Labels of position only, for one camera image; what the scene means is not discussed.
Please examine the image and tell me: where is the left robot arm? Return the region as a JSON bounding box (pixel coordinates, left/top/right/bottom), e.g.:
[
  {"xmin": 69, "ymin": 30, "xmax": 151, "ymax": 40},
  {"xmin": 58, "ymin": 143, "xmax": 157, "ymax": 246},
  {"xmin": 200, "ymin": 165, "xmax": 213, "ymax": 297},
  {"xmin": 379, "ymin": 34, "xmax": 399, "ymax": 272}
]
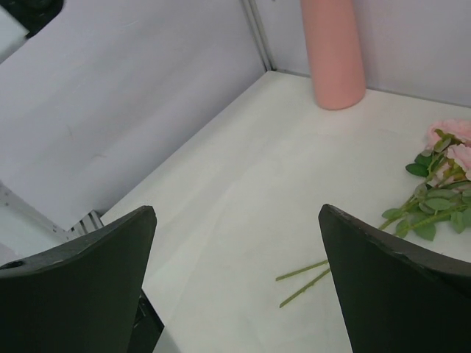
[{"xmin": 1, "ymin": 0, "xmax": 65, "ymax": 63}]

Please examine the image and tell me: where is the pink cylindrical vase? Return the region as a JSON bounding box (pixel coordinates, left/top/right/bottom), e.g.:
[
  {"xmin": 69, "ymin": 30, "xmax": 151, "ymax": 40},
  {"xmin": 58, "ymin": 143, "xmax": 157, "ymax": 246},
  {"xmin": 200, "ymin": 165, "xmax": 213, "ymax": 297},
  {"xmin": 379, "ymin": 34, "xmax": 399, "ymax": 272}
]
[{"xmin": 300, "ymin": 0, "xmax": 366, "ymax": 110}]

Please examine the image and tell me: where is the aluminium front rail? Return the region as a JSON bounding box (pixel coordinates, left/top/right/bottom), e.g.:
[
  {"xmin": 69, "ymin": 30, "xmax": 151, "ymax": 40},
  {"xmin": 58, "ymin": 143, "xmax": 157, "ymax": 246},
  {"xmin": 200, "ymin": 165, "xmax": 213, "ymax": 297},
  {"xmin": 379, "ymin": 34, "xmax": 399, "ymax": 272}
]
[{"xmin": 0, "ymin": 182, "xmax": 106, "ymax": 243}]

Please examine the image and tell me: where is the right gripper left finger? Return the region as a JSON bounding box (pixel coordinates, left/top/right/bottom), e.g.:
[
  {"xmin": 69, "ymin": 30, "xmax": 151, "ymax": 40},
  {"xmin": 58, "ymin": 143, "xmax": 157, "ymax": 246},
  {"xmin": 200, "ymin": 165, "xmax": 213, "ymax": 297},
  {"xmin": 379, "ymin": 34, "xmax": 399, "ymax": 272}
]
[{"xmin": 1, "ymin": 206, "xmax": 157, "ymax": 352}]

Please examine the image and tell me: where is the peach rose stem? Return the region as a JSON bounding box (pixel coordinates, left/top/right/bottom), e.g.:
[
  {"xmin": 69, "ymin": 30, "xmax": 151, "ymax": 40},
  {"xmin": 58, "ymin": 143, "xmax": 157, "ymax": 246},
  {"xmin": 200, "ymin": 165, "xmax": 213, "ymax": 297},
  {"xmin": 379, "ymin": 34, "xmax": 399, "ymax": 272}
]
[{"xmin": 379, "ymin": 182, "xmax": 470, "ymax": 241}]

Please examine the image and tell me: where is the white wrapping paper sheet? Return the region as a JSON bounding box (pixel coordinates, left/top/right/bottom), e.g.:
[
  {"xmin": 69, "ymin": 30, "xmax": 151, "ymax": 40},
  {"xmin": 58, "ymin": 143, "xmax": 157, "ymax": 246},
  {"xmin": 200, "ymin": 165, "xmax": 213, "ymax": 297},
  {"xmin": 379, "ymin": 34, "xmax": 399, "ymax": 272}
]
[{"xmin": 110, "ymin": 121, "xmax": 471, "ymax": 353}]

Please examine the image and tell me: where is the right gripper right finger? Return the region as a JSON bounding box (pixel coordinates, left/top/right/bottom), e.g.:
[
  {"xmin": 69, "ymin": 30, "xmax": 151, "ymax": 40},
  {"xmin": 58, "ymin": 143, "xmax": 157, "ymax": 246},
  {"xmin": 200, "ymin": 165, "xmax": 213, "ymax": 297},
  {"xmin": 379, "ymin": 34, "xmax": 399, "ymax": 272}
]
[{"xmin": 318, "ymin": 204, "xmax": 470, "ymax": 352}]

